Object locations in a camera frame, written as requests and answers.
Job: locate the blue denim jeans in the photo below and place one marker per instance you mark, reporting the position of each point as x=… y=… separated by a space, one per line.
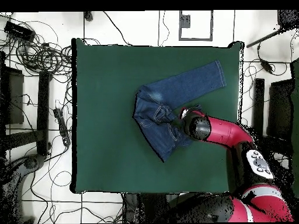
x=177 y=93

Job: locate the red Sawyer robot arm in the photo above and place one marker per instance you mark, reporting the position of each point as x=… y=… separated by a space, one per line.
x=222 y=133

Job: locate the black flat panel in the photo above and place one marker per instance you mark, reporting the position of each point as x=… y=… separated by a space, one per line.
x=14 y=98
x=280 y=109

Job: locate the black upright bar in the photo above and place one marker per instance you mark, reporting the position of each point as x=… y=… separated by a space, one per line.
x=258 y=105
x=43 y=112

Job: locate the dark green table cloth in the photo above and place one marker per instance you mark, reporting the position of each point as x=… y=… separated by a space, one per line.
x=105 y=116

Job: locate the black power adapter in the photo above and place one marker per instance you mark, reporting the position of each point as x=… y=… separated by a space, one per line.
x=266 y=65

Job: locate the dark green fabric panel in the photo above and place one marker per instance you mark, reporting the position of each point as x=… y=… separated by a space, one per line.
x=296 y=116

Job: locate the black power strip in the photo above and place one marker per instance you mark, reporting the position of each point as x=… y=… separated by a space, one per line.
x=62 y=124

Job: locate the small black floor object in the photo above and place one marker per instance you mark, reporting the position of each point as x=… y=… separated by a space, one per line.
x=88 y=15

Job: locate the black tripod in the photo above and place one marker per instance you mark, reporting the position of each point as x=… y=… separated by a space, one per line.
x=288 y=17

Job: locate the black electronics box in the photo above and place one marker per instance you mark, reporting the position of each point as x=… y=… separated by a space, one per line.
x=18 y=30

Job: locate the grey floor frame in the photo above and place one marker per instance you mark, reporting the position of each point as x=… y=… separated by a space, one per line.
x=185 y=21

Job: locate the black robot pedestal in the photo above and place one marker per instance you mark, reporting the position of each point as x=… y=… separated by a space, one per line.
x=144 y=207

